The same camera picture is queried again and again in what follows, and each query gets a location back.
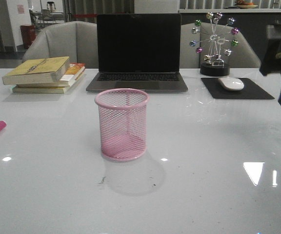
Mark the pink mesh pen holder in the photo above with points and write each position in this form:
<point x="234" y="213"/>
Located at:
<point x="122" y="116"/>

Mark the black mouse pad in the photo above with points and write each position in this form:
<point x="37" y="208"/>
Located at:
<point x="250" y="90"/>

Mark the white computer mouse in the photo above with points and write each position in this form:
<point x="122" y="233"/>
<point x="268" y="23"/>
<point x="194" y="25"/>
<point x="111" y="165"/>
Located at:
<point x="231" y="84"/>

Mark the fruit bowl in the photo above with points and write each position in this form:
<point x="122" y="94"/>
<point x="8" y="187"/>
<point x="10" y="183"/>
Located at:
<point x="243" y="4"/>

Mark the ferris wheel desk ornament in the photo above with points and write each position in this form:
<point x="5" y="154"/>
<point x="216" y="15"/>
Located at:
<point x="216" y="45"/>

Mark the red barrier belt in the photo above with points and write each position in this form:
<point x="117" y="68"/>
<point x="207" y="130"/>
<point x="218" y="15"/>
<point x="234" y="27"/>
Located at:
<point x="80" y="16"/>

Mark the left grey armchair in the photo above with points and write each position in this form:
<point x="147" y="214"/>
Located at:
<point x="75" y="39"/>

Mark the orange middle book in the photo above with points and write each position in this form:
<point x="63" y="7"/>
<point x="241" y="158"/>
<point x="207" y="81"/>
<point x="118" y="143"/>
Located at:
<point x="73" y="73"/>

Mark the yellow top book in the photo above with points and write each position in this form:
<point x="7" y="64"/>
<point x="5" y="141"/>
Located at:
<point x="34" y="71"/>

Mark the red trash bin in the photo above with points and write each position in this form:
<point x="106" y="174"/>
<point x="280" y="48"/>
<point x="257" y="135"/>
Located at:
<point x="28" y="35"/>

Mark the pale bottom book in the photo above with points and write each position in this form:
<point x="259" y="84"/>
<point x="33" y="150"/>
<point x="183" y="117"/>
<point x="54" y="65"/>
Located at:
<point x="45" y="90"/>

